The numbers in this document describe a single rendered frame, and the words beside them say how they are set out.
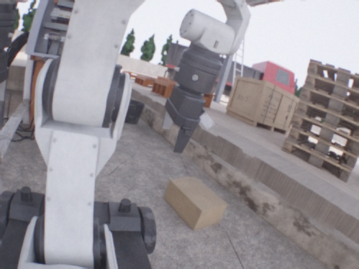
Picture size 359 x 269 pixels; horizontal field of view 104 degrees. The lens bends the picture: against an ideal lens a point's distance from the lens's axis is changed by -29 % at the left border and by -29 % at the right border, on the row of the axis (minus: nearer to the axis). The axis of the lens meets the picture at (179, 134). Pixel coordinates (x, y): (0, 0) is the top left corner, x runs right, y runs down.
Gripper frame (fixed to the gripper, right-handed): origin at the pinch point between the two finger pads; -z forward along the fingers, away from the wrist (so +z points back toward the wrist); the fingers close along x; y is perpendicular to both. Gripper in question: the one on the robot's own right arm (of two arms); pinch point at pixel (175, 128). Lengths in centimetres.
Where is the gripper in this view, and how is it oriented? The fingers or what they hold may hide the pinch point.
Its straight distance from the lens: 46.8
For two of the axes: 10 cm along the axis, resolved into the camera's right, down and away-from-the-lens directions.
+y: -8.9, -1.5, -4.3
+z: 3.4, -8.4, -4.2
